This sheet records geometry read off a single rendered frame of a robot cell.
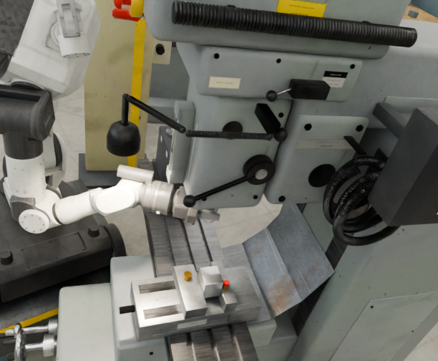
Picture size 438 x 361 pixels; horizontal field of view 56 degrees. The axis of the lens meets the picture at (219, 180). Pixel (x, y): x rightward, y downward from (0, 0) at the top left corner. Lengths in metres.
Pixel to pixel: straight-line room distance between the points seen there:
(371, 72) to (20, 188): 0.89
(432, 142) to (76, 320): 1.16
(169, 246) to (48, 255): 0.62
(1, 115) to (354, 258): 0.96
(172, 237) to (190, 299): 0.35
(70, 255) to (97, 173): 1.39
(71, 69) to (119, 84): 1.70
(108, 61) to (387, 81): 2.05
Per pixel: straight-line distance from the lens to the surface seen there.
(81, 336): 1.44
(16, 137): 1.11
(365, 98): 0.95
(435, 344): 2.90
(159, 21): 0.71
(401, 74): 0.97
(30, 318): 1.92
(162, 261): 1.36
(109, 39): 2.69
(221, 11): 0.69
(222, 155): 0.90
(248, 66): 0.78
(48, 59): 1.11
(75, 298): 1.52
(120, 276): 1.42
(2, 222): 2.06
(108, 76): 2.78
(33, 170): 1.15
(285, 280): 1.39
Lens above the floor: 1.98
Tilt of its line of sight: 37 degrees down
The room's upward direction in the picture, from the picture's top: 13 degrees clockwise
